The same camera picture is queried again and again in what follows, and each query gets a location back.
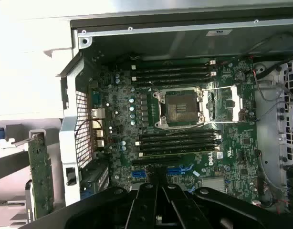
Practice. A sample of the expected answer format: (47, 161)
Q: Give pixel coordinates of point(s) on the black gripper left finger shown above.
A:
(144, 205)

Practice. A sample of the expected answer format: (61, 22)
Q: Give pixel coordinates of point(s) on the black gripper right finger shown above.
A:
(184, 205)

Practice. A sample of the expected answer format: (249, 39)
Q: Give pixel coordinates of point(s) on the blue expansion slot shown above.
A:
(139, 174)

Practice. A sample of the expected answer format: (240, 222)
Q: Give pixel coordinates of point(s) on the silver chipset heatsink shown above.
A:
(212, 184)

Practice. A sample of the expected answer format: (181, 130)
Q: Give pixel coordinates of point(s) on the long black expansion slot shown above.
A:
(156, 160)

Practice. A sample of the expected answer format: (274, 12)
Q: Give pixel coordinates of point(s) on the RAM slot with white clips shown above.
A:
(172, 64)
(140, 154)
(172, 75)
(180, 141)

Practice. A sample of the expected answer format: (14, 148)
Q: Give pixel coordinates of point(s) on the green motherboard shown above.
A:
(242, 148)

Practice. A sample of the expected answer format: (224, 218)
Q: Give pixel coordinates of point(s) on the thin metal locking lever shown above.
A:
(218, 88)
(232, 121)

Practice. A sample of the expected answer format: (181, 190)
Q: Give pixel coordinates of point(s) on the CPU socket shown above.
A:
(180, 107)

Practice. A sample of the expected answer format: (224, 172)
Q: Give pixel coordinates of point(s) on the silver socket cover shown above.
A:
(236, 102)

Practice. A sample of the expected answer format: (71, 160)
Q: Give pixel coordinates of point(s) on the metal drive cage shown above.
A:
(277, 133)

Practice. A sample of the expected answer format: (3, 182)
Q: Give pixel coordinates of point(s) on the grey parts rack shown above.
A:
(15, 210)

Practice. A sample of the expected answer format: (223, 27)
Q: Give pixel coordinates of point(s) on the coin cell battery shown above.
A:
(239, 76)

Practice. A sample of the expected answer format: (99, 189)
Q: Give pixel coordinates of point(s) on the open black PC case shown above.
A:
(160, 45)

